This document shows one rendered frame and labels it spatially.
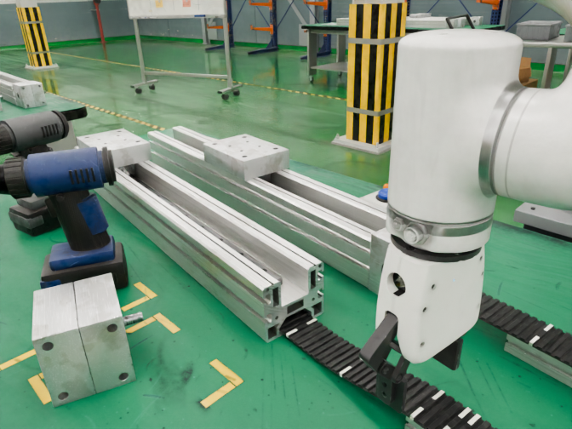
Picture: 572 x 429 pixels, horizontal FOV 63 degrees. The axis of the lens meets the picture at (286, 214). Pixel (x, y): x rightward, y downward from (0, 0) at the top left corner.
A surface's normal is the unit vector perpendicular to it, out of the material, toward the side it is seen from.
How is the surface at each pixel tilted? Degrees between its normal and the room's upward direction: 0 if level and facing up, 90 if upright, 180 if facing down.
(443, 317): 90
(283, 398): 0
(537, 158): 86
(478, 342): 0
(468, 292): 90
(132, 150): 90
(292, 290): 0
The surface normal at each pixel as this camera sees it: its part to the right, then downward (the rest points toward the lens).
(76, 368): 0.43, 0.37
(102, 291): -0.03, -0.90
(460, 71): -0.27, 0.41
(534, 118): -0.57, -0.34
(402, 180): -0.87, 0.23
